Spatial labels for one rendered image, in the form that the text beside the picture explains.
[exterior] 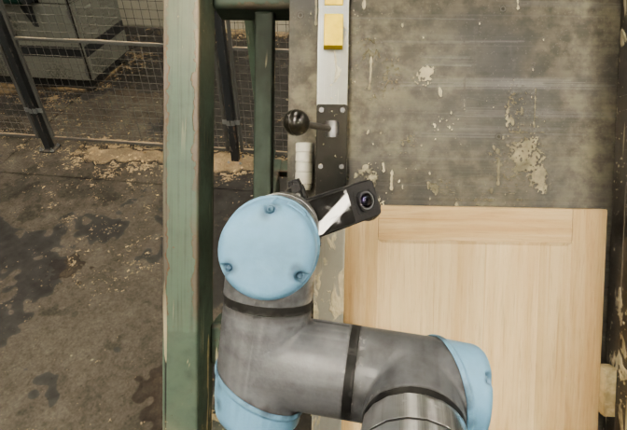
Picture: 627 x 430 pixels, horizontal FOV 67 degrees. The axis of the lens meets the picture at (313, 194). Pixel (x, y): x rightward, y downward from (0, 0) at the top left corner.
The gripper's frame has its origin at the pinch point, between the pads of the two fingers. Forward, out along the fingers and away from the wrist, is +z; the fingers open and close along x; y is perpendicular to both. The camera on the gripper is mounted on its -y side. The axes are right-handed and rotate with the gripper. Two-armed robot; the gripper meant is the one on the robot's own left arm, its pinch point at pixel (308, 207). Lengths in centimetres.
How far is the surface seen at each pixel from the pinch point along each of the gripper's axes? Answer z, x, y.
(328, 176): 7.1, -3.2, -4.4
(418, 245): 10.5, 12.8, -14.9
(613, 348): 10, 40, -40
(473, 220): 10.2, 11.7, -24.9
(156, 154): 266, -56, 104
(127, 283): 170, 16, 110
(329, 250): 8.1, 8.3, -0.6
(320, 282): 8.1, 12.8, 2.6
